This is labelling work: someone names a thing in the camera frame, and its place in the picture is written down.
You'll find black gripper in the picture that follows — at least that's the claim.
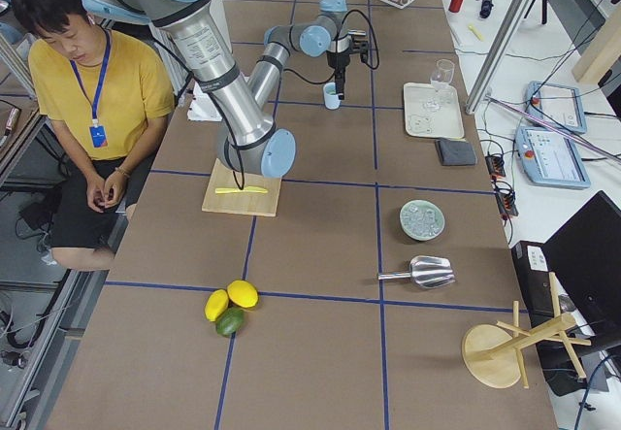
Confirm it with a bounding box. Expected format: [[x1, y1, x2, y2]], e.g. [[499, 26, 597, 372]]
[[326, 36, 352, 100]]

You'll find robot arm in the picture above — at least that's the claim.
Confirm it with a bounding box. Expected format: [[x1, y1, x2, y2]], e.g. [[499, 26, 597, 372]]
[[82, 0, 368, 178]]

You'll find light blue cup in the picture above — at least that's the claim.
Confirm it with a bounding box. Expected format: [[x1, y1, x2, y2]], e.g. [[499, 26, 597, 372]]
[[322, 82, 341, 111]]

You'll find whole yellow lemon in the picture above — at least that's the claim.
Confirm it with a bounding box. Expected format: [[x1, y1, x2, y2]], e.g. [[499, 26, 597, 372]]
[[204, 289, 229, 322], [226, 280, 259, 309]]

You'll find cream bear tray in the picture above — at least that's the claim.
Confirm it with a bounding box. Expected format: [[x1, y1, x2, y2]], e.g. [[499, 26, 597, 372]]
[[403, 83, 465, 140]]

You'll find clear wine glass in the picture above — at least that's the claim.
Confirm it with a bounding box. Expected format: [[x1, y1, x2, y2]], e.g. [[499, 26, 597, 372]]
[[423, 59, 455, 112]]

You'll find small yellow plastic spoon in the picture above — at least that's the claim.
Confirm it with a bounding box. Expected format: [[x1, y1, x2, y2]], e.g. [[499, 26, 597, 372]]
[[468, 24, 484, 42]]

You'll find bamboo cutting board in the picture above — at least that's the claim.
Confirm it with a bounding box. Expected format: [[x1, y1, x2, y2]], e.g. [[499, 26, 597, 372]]
[[202, 159, 281, 216]]

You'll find yellow plastic knife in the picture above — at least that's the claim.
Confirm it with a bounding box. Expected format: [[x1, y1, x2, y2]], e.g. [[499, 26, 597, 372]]
[[214, 185, 269, 195]]

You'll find green bowl of ice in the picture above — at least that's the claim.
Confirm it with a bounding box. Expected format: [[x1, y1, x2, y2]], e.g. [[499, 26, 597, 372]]
[[399, 200, 445, 242]]

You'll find black power strip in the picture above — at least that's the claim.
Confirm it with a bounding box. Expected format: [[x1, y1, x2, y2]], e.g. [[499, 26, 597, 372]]
[[485, 153, 519, 220]]

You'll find metal ice scoop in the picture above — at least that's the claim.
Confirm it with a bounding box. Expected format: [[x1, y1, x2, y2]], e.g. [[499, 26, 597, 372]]
[[377, 255, 456, 289]]

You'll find far teach pendant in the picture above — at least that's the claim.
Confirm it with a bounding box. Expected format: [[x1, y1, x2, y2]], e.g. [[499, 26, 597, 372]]
[[525, 81, 587, 134]]

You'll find teach pendant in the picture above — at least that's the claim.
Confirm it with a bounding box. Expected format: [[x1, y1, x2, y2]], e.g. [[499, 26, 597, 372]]
[[514, 126, 591, 189], [525, 81, 587, 134]]

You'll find near teach pendant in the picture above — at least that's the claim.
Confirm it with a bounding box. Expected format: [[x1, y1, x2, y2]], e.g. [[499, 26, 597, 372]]
[[514, 126, 591, 189]]

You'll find person in yellow shirt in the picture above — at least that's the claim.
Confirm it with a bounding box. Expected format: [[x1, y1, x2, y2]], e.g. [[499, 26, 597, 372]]
[[12, 0, 175, 271]]

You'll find black monitor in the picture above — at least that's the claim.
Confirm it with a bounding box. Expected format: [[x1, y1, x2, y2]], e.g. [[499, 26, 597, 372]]
[[542, 190, 620, 348]]

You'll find round wooden stand base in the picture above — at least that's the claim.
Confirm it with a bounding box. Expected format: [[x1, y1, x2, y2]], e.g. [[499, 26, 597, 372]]
[[462, 272, 591, 388]]

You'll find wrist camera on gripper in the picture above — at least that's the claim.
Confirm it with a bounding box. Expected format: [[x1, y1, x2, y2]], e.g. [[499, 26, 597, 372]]
[[348, 30, 369, 63]]

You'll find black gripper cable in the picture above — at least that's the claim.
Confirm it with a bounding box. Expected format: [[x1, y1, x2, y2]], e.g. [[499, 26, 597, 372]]
[[230, 9, 380, 193]]

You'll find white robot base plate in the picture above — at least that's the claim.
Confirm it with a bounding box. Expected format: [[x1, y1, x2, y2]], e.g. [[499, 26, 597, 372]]
[[187, 82, 222, 122]]

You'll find aluminium frame post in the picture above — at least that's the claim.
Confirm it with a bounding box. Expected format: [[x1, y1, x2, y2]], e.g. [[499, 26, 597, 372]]
[[465, 0, 533, 115]]

